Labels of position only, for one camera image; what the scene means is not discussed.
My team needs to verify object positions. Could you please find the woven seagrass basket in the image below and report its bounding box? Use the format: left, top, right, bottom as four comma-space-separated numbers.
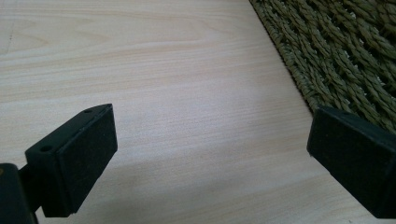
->
248, 0, 396, 135

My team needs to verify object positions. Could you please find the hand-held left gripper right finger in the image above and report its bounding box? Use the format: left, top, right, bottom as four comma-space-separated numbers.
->
306, 105, 396, 219

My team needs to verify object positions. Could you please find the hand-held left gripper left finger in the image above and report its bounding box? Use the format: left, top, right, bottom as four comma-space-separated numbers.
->
19, 103, 119, 218

